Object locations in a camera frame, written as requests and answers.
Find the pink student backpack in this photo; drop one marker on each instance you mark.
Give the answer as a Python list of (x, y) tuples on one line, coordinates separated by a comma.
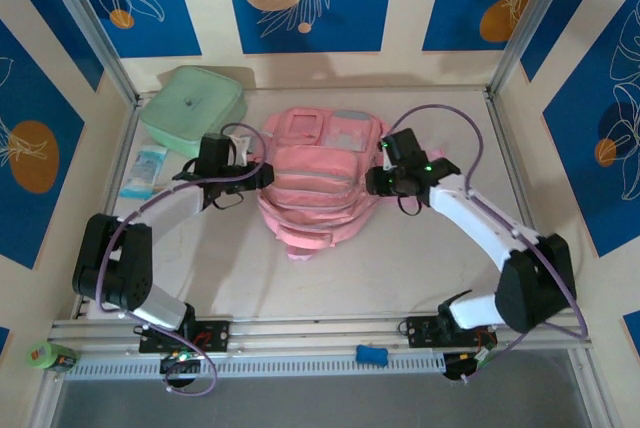
[(310, 173)]

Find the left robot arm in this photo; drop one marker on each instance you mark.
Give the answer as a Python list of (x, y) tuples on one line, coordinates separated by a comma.
[(115, 268)]

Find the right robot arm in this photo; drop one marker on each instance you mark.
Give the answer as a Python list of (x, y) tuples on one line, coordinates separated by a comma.
[(475, 223)]

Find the blue tissue pack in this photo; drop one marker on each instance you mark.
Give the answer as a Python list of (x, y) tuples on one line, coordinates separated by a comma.
[(145, 170)]

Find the mint green zipper pouch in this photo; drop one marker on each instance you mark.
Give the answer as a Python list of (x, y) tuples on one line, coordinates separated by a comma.
[(190, 103)]

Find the small blue sponge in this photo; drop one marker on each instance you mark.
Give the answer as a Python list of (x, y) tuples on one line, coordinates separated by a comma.
[(371, 354)]

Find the black controller board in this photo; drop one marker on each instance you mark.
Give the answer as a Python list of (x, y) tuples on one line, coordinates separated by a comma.
[(457, 365), (172, 365)]

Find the green tape roll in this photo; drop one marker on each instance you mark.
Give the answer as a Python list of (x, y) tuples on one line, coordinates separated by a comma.
[(41, 355)]

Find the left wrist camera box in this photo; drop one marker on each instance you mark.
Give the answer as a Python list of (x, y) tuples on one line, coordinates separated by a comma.
[(215, 148)]

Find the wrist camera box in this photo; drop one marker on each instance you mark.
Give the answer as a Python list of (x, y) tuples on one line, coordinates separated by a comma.
[(402, 145), (215, 148)]

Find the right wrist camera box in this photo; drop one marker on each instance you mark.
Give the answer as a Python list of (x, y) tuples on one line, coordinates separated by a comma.
[(402, 145)]

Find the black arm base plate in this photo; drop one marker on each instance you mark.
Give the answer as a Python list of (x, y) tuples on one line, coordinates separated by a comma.
[(422, 330), (215, 335)]

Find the aluminium table edge rail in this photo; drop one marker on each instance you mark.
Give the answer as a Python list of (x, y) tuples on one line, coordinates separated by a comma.
[(320, 330)]

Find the aluminium frame post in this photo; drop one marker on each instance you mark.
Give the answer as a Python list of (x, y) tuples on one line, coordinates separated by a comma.
[(537, 13), (84, 13)]

